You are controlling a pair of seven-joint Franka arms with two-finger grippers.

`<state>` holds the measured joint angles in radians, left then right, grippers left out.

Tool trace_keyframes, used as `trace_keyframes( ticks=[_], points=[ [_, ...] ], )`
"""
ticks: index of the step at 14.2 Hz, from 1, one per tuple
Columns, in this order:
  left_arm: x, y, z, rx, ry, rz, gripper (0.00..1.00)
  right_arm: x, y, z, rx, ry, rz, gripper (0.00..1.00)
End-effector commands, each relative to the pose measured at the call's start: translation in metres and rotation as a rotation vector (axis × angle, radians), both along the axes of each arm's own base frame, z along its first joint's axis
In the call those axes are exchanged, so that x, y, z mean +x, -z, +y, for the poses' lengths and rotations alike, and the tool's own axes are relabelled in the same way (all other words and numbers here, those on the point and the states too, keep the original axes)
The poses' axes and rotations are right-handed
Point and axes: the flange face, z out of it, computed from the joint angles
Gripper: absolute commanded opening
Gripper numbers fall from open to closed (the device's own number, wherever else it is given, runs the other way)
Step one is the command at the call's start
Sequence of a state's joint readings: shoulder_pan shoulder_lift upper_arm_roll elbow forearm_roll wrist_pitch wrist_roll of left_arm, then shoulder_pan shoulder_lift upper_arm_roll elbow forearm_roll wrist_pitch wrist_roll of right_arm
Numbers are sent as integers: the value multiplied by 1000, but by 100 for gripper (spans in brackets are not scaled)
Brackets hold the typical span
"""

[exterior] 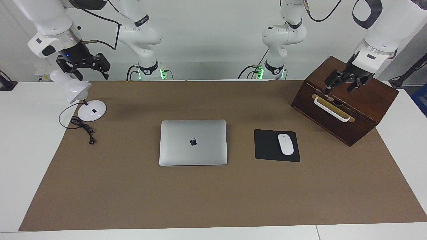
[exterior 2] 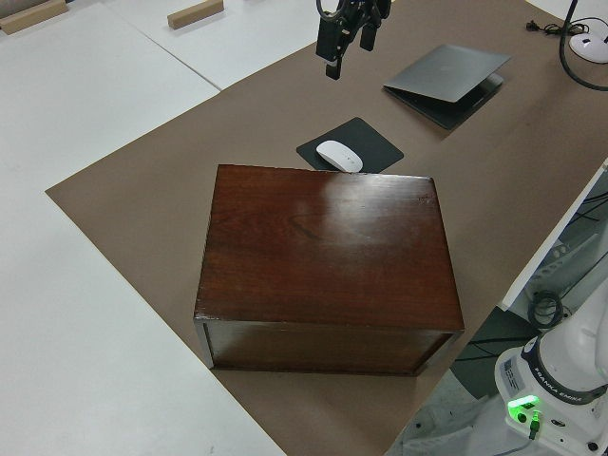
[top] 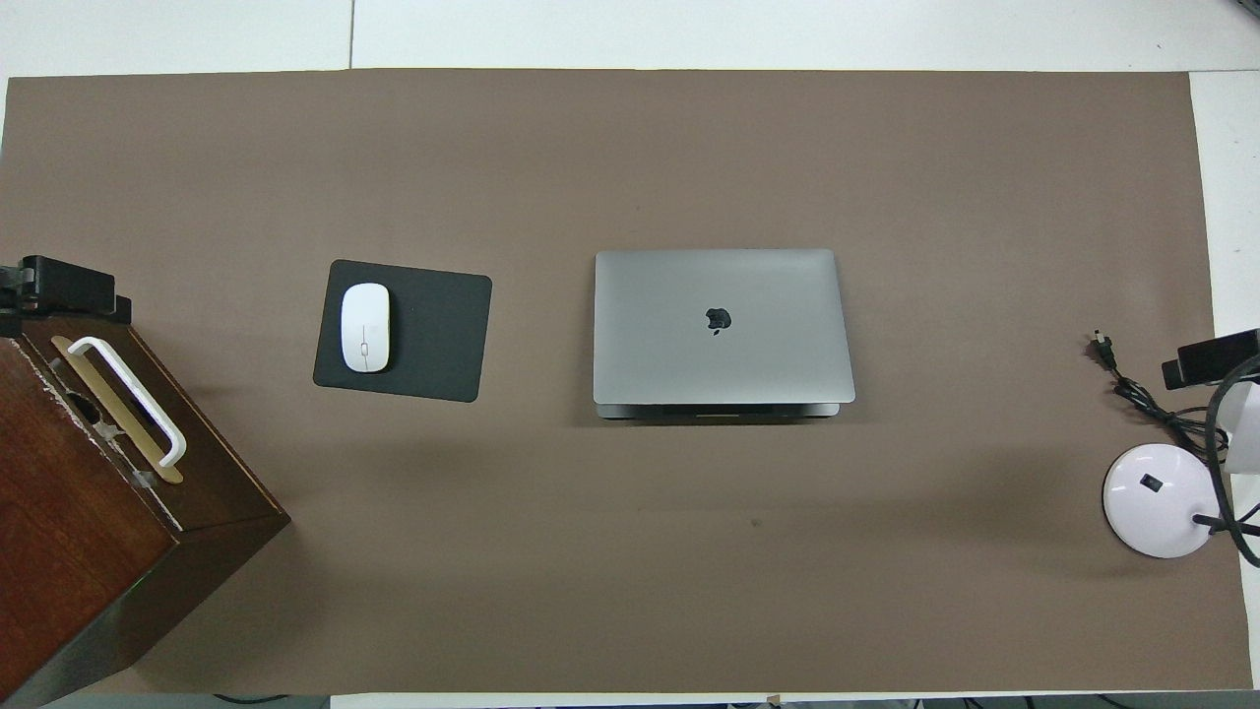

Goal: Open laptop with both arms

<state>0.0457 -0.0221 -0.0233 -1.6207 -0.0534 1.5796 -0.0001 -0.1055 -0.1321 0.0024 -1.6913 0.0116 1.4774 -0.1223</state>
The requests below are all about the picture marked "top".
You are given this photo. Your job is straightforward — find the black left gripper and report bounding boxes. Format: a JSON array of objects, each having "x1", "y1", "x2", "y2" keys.
[{"x1": 0, "y1": 253, "x2": 133, "y2": 341}]

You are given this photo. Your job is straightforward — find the silver grey laptop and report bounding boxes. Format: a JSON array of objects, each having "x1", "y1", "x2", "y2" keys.
[{"x1": 593, "y1": 248, "x2": 857, "y2": 421}]

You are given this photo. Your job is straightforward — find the white desk lamp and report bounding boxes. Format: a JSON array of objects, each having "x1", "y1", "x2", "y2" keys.
[{"x1": 1102, "y1": 379, "x2": 1260, "y2": 561}]

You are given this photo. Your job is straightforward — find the dark brown wooden box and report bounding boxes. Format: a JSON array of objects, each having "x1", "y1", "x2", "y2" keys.
[{"x1": 0, "y1": 313, "x2": 292, "y2": 706}]

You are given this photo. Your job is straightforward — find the white computer mouse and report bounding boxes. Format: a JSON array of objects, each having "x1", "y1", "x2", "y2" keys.
[{"x1": 341, "y1": 283, "x2": 392, "y2": 374}]

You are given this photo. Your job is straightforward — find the black mouse pad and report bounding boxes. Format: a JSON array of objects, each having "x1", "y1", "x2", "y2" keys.
[{"x1": 312, "y1": 259, "x2": 493, "y2": 404}]

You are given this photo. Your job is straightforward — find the brown table mat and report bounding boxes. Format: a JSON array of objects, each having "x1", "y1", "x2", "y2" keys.
[{"x1": 0, "y1": 68, "x2": 1254, "y2": 696}]

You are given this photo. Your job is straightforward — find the black lamp power cable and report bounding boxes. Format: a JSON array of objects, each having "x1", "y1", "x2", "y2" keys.
[{"x1": 1092, "y1": 331, "x2": 1231, "y2": 460}]

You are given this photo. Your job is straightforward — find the white box handle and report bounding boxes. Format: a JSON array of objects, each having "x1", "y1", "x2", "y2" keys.
[{"x1": 67, "y1": 336, "x2": 188, "y2": 469}]

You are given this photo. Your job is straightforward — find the brass handle plate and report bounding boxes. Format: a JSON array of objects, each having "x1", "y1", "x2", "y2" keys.
[{"x1": 49, "y1": 334, "x2": 186, "y2": 486}]

